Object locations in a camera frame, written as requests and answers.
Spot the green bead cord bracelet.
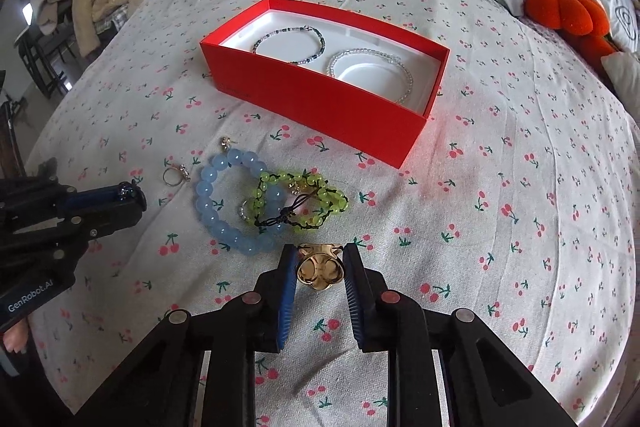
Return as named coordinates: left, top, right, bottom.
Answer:
left=247, top=169, right=350, bottom=235

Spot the dark metal rack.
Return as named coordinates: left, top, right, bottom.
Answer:
left=17, top=22, right=76, bottom=100

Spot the thin gold ring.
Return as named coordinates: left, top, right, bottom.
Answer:
left=161, top=163, right=191, bottom=186

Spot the dark beaded bracelet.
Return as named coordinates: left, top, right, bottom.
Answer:
left=251, top=26, right=327, bottom=66

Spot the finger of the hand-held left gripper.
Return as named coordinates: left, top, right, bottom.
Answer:
left=0, top=161, right=148, bottom=229
left=0, top=206, right=146, bottom=269

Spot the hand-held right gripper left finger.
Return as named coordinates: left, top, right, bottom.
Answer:
left=75, top=244, right=300, bottom=427

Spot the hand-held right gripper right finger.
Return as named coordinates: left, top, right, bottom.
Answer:
left=342, top=243, right=576, bottom=427

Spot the person's left hand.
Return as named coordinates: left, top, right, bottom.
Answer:
left=0, top=322, right=30, bottom=355

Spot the cherry print bedsheet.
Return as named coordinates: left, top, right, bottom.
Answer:
left=22, top=0, right=640, bottom=427

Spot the chunky gold ring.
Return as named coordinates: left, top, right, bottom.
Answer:
left=295, top=243, right=346, bottom=293

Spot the red cardboard box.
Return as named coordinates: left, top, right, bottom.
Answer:
left=200, top=0, right=451, bottom=169

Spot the clear beaded bracelet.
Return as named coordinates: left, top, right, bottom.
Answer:
left=327, top=48, right=416, bottom=104

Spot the blue bead bracelet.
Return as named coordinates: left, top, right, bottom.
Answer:
left=195, top=148, right=286, bottom=255

